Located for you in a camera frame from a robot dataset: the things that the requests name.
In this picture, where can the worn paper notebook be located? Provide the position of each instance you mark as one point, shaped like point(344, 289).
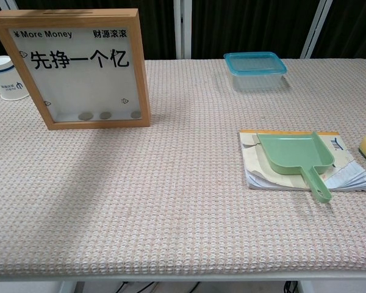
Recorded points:
point(262, 174)

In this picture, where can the black curtain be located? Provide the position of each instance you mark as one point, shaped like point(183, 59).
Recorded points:
point(158, 30)
point(247, 24)
point(353, 27)

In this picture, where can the green plastic dustpan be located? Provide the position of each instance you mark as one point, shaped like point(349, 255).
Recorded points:
point(292, 154)

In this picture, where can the pink woven tablecloth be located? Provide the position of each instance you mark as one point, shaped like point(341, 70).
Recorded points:
point(183, 219)

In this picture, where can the white frame post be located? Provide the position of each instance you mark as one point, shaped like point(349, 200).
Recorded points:
point(315, 30)
point(183, 30)

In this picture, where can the silver coin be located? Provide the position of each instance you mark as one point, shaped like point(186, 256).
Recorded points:
point(105, 115)
point(136, 114)
point(85, 116)

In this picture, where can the clear container blue lid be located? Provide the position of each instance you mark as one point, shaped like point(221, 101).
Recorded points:
point(254, 68)

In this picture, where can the white paper cup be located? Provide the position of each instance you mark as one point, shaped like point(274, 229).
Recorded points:
point(4, 79)

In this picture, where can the wooden frame money box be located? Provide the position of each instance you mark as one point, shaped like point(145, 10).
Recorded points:
point(79, 125)

